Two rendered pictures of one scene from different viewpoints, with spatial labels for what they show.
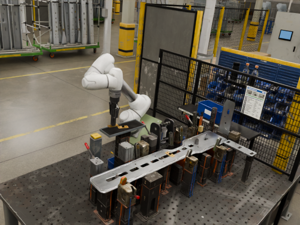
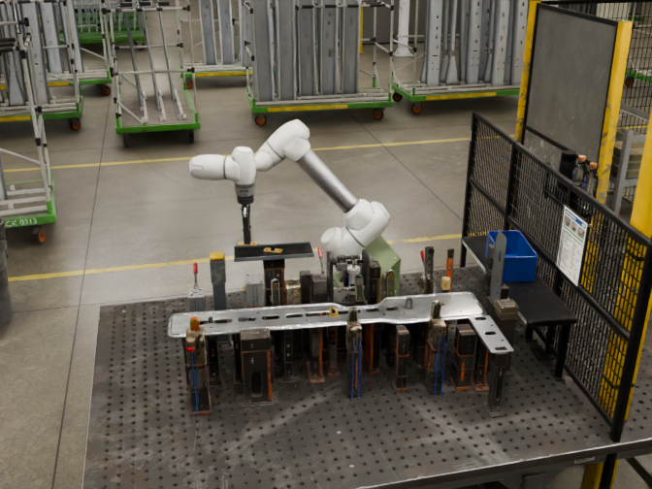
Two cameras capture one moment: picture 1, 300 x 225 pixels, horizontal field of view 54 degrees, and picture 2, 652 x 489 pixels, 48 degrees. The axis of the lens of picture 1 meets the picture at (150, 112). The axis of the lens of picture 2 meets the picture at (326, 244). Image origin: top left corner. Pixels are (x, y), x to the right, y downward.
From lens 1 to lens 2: 1.87 m
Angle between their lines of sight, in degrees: 33
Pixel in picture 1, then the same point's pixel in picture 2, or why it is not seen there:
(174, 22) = (580, 47)
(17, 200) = (110, 331)
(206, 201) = (375, 414)
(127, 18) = not seen: hidden behind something
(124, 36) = not seen: hidden behind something
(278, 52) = not seen: outside the picture
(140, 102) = (360, 216)
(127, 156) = (251, 297)
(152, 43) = (543, 95)
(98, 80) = (208, 164)
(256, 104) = (573, 250)
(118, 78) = (241, 164)
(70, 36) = (469, 68)
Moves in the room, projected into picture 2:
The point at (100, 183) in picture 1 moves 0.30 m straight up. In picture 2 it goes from (178, 324) to (171, 260)
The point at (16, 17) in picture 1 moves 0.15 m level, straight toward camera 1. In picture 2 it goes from (352, 30) to (351, 31)
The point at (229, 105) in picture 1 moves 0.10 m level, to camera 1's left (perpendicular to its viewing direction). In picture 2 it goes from (501, 243) to (479, 238)
